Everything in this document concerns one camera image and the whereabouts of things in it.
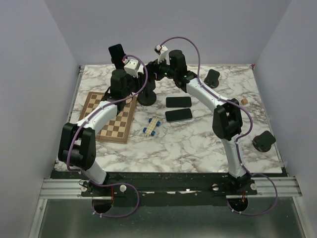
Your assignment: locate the wooden chessboard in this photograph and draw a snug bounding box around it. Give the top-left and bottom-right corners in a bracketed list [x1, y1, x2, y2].
[79, 91, 137, 144]

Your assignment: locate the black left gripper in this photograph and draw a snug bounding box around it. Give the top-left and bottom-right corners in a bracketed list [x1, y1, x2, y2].
[122, 71, 148, 98]

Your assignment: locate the black phone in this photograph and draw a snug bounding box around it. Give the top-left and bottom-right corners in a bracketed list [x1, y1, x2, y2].
[166, 97, 192, 108]
[165, 108, 193, 122]
[108, 44, 126, 69]

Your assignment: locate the black phone stand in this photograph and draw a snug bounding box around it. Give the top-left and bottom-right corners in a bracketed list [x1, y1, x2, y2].
[137, 81, 157, 106]

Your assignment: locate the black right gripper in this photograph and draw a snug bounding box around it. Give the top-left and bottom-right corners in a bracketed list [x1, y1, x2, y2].
[143, 56, 176, 85]

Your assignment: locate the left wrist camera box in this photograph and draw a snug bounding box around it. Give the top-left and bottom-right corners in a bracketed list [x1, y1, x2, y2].
[123, 59, 140, 78]

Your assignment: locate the toy car with blue wheels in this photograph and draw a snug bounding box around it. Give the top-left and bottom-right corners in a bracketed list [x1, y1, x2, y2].
[143, 118, 160, 136]

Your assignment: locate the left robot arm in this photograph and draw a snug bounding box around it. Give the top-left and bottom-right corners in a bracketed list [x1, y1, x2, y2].
[57, 68, 156, 196]

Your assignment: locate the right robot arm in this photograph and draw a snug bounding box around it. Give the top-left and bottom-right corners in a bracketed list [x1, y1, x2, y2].
[147, 46, 251, 194]

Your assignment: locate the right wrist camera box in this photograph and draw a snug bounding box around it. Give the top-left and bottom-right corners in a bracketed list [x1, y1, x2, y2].
[155, 45, 168, 64]

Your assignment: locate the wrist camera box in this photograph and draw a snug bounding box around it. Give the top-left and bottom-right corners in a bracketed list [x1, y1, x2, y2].
[155, 45, 168, 64]
[123, 59, 140, 78]

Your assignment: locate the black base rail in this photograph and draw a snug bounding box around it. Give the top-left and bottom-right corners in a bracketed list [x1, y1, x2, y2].
[51, 170, 290, 206]

